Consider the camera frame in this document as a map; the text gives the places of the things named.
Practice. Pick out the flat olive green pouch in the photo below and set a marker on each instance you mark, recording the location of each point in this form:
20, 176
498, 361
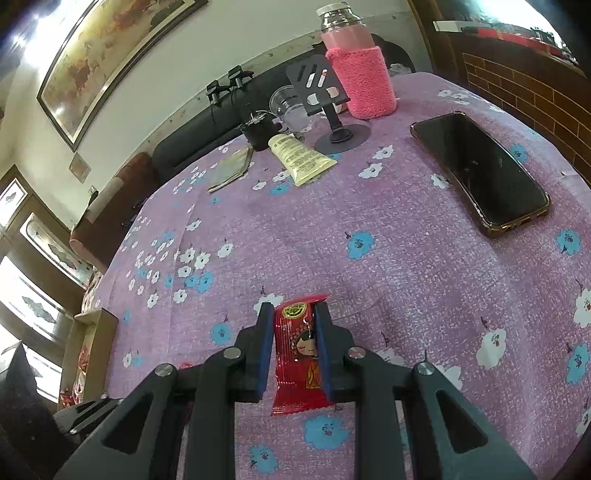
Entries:
231, 170

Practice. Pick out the dark grey phone stand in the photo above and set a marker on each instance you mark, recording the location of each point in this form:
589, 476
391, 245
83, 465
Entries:
323, 87

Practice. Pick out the clear plastic cup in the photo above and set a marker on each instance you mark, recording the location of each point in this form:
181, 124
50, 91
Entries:
288, 108

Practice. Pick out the pink bottle with knitted sleeve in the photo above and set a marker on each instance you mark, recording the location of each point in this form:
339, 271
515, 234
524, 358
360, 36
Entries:
362, 78

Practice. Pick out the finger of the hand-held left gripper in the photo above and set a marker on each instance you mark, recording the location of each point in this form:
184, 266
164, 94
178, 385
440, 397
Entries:
90, 415

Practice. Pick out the black clip device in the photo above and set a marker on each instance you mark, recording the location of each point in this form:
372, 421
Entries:
239, 76
214, 92

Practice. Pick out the black smartphone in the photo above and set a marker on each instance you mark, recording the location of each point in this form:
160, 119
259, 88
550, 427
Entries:
485, 170

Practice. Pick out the shallow cardboard box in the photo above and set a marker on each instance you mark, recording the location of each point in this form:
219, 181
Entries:
104, 341

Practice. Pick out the framed horse painting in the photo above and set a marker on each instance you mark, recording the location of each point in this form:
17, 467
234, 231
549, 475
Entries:
106, 60

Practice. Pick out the patterned seat blanket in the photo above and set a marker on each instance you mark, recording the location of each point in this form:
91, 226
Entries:
91, 293

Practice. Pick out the cream yellow tube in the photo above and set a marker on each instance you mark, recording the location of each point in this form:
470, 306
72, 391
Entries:
300, 159

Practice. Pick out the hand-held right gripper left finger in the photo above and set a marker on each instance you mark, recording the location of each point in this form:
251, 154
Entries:
265, 355

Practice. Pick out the brick pattern wooden cabinet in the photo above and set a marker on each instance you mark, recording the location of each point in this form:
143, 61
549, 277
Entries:
531, 92

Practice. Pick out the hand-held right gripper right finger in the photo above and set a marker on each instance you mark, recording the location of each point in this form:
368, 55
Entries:
324, 355

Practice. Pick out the brown armchair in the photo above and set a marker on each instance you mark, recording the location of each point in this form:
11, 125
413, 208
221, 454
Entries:
115, 207

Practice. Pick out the small red snack packet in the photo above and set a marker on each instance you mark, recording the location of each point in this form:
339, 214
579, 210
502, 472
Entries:
69, 398

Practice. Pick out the wooden glass panel door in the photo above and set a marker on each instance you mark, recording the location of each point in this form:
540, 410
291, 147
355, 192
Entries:
37, 286

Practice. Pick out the black leather sofa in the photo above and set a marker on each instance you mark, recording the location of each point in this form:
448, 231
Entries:
198, 138

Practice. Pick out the red doll print snack packet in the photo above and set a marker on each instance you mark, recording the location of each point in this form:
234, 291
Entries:
295, 360

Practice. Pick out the long red box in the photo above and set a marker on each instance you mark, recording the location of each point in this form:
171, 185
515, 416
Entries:
521, 39

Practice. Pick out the black mug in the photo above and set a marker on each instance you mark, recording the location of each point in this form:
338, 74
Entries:
259, 131

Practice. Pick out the small wall plaque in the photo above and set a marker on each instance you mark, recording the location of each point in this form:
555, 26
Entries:
79, 167

